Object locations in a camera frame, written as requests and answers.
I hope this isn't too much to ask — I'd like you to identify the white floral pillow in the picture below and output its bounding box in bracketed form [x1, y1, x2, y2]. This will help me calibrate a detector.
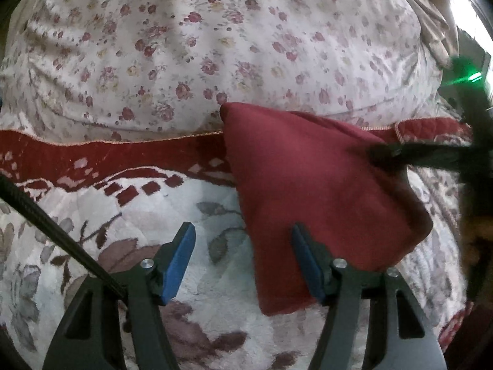
[0, 0, 443, 143]

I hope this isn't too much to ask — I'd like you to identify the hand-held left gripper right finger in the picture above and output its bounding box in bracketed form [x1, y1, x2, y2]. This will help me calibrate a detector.
[290, 223, 447, 370]

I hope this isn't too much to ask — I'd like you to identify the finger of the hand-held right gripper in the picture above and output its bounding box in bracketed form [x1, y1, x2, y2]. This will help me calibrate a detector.
[348, 141, 468, 172]

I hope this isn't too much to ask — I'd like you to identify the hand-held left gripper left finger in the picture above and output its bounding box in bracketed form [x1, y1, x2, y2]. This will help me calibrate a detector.
[42, 222, 197, 370]

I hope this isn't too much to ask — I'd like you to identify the beige cloth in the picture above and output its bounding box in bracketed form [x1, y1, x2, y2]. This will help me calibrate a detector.
[375, 0, 459, 68]

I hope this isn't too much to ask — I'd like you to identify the red and white quilted bedspread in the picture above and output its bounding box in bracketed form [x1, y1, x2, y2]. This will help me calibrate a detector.
[0, 117, 478, 370]

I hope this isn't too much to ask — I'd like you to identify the black braided cable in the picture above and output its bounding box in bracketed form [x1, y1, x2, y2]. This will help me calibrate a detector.
[0, 173, 128, 301]

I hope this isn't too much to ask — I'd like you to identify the maroon shirt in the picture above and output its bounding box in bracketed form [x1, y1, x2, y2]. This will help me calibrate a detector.
[219, 102, 434, 316]

